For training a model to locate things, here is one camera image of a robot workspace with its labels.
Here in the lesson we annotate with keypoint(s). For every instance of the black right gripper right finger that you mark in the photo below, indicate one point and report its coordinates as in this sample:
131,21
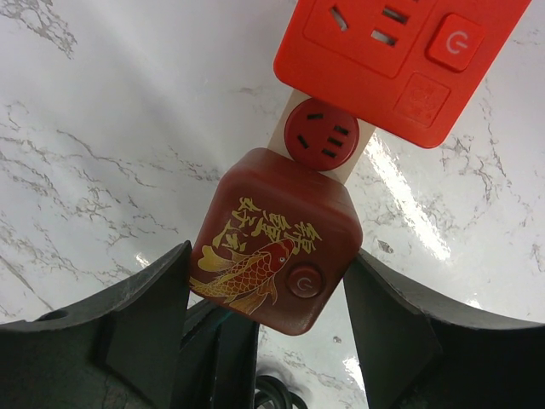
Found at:
418,348

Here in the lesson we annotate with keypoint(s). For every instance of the dark red fish cube plug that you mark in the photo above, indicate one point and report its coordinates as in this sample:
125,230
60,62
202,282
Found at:
275,242

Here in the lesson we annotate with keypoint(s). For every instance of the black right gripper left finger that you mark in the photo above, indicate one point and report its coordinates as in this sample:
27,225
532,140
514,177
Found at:
116,349

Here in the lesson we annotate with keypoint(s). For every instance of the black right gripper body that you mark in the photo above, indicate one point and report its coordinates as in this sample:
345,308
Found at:
216,365

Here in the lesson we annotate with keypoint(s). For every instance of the bright red cube socket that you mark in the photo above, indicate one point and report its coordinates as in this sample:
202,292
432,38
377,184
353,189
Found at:
407,67

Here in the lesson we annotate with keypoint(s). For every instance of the cream red power strip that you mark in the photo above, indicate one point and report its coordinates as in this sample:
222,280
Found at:
322,137

